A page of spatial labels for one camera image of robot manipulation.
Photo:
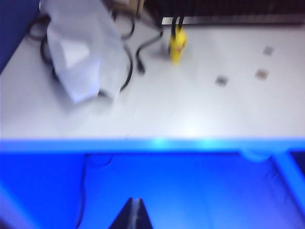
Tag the copper coin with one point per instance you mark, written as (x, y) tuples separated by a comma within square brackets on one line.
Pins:
[(262, 73)]

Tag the small silver coin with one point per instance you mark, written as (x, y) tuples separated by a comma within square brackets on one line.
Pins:
[(268, 50)]

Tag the cardboard box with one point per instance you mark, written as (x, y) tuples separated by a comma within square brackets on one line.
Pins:
[(129, 4)]

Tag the blue panel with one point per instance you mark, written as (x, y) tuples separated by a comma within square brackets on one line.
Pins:
[(16, 28)]

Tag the white plastic bag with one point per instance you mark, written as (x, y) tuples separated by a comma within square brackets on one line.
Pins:
[(78, 47)]

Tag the black keyboard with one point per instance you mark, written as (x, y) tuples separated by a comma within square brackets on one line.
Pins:
[(238, 12)]

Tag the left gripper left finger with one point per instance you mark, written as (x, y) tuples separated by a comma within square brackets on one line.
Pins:
[(127, 217)]

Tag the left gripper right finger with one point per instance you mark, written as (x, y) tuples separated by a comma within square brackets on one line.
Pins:
[(142, 217)]

